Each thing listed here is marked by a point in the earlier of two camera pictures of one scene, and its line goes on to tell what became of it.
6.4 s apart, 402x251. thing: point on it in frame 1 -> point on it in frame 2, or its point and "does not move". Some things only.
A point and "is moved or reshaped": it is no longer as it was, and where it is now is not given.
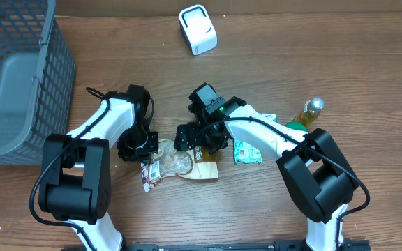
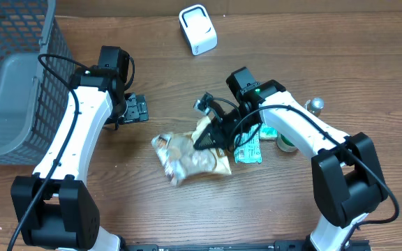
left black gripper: (142, 154) -> (135, 109)
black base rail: (346, 245) does not move
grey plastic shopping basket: (26, 80) does not move
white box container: (199, 29) does not move
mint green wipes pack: (245, 153) does not move
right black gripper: (199, 141) -> (220, 131)
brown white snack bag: (195, 164) is moved or reshaped
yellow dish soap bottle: (310, 111) does not move
